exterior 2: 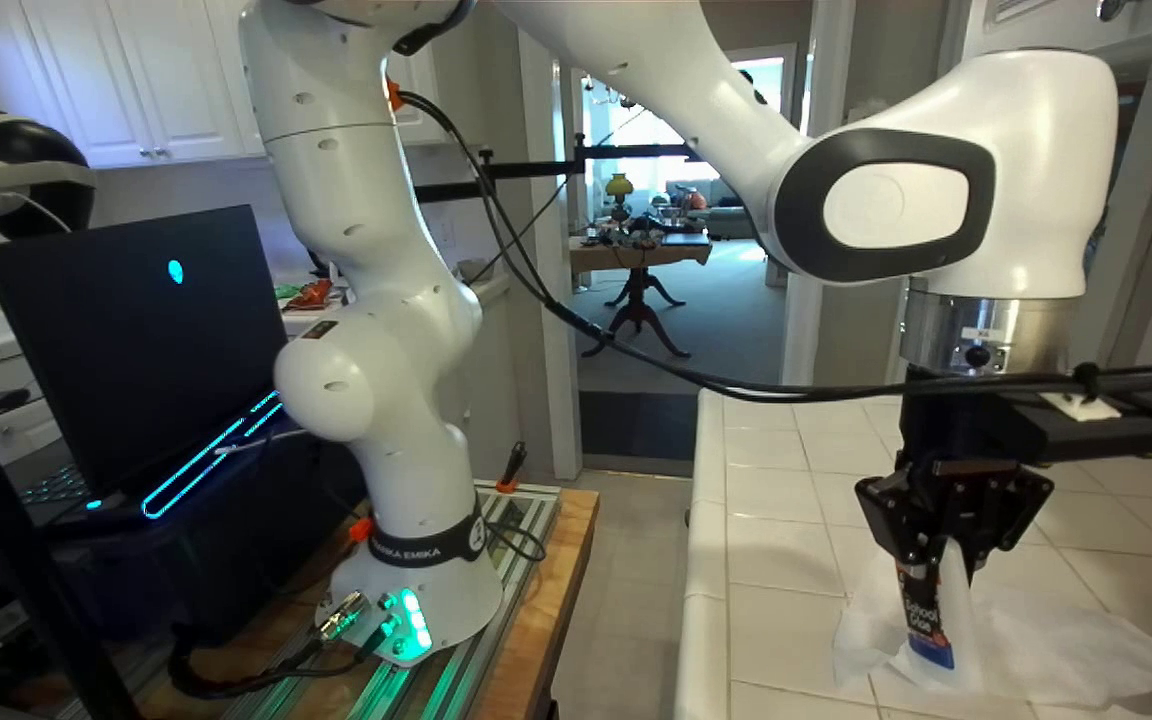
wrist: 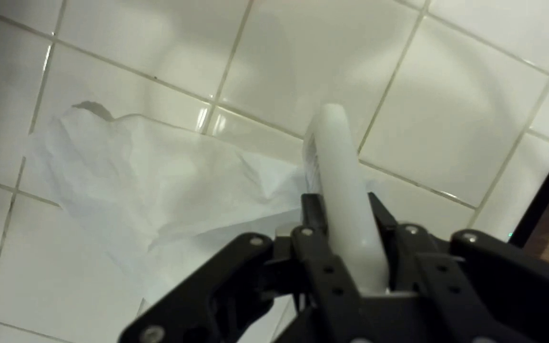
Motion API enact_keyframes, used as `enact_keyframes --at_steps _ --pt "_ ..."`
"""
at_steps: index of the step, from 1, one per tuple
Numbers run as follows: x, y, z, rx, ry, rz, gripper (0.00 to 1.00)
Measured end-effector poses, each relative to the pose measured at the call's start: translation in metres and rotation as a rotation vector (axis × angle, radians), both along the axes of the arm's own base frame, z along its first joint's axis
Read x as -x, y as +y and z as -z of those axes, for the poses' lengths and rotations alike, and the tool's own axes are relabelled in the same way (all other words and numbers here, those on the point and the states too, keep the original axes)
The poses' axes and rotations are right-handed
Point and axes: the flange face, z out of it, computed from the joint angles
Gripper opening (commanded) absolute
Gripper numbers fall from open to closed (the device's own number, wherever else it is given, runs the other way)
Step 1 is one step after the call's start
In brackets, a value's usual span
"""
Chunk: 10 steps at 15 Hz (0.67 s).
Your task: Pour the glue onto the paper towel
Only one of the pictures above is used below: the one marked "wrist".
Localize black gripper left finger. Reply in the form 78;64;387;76
118;190;377;343

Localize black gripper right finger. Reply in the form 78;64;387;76
368;190;549;343

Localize white glue bottle orange cap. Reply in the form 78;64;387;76
303;103;392;297

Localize white paper towel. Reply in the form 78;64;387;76
23;101;377;306

